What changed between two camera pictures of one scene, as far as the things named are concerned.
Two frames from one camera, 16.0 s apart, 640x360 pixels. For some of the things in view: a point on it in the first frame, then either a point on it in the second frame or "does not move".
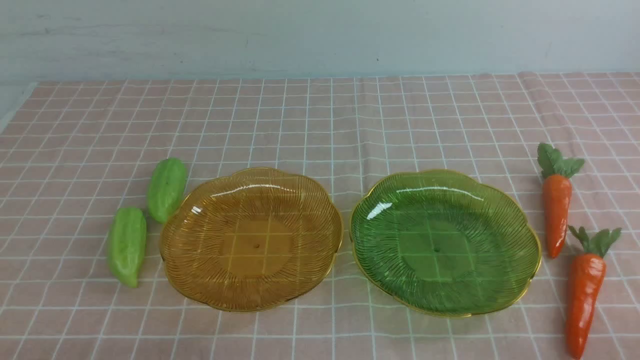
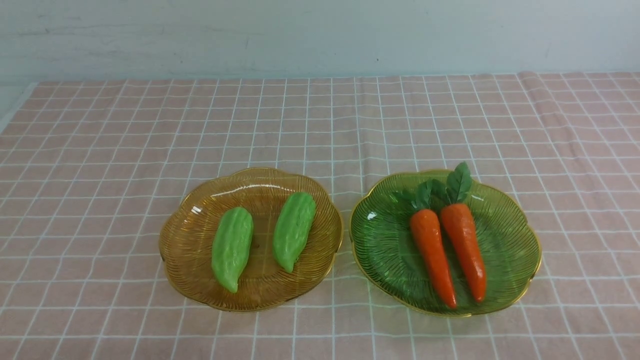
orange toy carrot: x=556 y=169 to x=460 y=228
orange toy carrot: x=586 y=275 to x=427 y=200
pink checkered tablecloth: x=72 y=153 does not move
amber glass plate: x=248 y=238 does not move
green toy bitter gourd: x=127 y=245 to x=231 y=245
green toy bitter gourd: x=166 y=187 to x=292 y=227
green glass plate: x=444 y=243 does not move
